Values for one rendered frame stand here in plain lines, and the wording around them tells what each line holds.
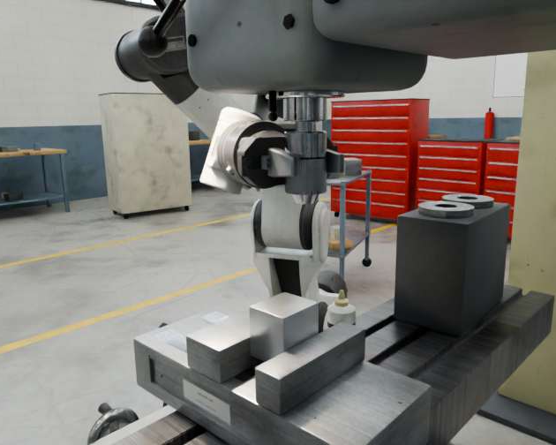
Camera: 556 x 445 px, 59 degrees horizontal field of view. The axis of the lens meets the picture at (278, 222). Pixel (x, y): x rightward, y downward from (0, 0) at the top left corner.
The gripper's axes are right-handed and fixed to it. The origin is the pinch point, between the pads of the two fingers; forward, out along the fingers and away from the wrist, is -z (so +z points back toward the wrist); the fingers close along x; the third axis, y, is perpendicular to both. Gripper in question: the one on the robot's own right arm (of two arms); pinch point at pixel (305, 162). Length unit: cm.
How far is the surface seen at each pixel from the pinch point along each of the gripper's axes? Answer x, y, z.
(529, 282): 153, 66, 82
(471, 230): 32.8, 12.9, 5.8
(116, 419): -18, 57, 49
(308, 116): -0.9, -5.1, -2.2
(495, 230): 43.8, 15.1, 10.6
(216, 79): -10.0, -8.7, -0.1
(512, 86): 744, -42, 583
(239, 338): -8.5, 19.1, -0.2
